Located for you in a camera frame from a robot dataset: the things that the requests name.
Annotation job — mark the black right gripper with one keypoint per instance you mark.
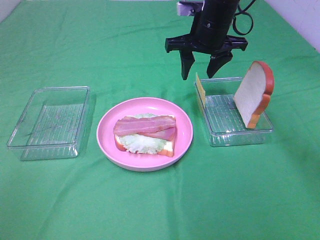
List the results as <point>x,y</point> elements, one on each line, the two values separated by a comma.
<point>208,35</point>

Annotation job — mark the toy cheese slice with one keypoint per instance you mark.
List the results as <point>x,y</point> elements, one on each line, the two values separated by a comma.
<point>200,89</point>

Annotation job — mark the toy bacon strip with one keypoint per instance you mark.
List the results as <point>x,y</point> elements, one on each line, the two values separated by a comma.
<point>167,134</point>

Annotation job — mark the toy bread slice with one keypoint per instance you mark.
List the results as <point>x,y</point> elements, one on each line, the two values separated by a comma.
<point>254,93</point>
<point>167,150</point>

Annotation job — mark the toy bacon strip streaky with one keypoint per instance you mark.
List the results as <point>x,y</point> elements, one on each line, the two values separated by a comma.
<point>129,125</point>

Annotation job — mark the toy lettuce leaf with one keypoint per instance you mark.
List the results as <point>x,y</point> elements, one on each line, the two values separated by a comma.
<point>142,143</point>

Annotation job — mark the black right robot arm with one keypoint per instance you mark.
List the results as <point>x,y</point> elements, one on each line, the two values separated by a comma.
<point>228,6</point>

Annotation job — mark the toy bread slice upright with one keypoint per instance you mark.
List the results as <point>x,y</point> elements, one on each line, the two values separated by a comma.
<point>254,93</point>

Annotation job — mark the pink plate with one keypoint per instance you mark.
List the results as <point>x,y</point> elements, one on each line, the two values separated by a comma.
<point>143,162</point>

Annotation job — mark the clear plastic tray right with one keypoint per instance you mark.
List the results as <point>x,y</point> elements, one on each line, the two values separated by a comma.
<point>222,121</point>

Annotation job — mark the clear plastic tray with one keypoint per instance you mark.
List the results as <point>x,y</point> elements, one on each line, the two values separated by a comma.
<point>52,124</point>
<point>222,121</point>

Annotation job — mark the green tablecloth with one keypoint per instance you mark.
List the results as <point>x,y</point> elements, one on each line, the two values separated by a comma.
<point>268,191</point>

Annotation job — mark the clear plastic tray left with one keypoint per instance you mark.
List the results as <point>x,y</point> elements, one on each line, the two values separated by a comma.
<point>52,124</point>

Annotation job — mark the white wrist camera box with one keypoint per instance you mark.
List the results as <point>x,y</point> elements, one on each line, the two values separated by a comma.
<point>189,7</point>

